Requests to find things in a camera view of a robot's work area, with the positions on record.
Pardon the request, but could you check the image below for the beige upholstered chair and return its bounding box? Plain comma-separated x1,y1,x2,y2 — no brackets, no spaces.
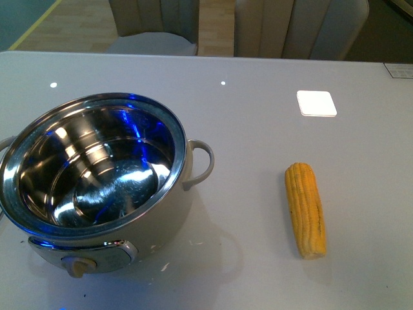
234,0,369,61
106,0,199,56

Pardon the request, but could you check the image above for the yellow corn cob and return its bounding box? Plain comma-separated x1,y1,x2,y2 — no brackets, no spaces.
285,163,327,260

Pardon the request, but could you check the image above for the left beige upholstered chair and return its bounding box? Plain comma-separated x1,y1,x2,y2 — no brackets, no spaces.
106,0,199,56

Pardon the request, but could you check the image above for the beige electric cooking pot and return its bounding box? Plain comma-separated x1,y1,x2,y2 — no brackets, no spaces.
1,93,214,278

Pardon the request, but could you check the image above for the table corner label sticker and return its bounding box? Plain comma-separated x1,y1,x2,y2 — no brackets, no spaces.
384,63,413,79

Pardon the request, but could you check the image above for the right beige upholstered chair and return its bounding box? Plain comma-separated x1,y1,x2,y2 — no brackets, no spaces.
234,0,369,61

